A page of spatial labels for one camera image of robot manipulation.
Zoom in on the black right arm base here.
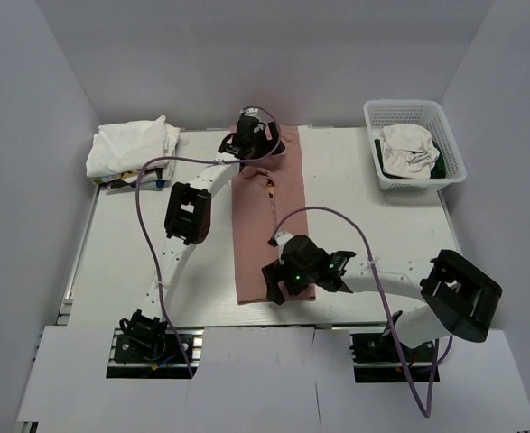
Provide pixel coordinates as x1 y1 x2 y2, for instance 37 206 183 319
346 323 435 384

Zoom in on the dark green t shirt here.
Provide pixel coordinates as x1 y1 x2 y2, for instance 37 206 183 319
374 139 446 179

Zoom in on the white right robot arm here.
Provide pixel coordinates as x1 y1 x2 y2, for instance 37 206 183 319
262 232 503 360

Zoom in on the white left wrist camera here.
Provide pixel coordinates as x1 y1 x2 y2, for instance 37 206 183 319
245 110 267 134

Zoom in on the white folded t shirt stack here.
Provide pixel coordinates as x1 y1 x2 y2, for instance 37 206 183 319
86 115 181 189

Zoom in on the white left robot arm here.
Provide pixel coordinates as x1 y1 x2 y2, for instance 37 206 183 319
120 106 284 360

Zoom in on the white plastic basket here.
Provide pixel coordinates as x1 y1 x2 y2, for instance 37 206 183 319
363 99 467 191

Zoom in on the pink t shirt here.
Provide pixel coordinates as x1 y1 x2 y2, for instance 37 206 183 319
232 125 305 304

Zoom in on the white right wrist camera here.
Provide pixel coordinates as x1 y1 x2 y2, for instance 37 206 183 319
268 231 293 248

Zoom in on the white crumpled t shirt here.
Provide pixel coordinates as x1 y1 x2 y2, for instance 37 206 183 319
379 124 439 180

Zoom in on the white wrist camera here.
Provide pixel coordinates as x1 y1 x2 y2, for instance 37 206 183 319
245 110 267 134
268 231 293 248

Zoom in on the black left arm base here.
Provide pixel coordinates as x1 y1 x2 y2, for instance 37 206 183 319
106 310 202 380

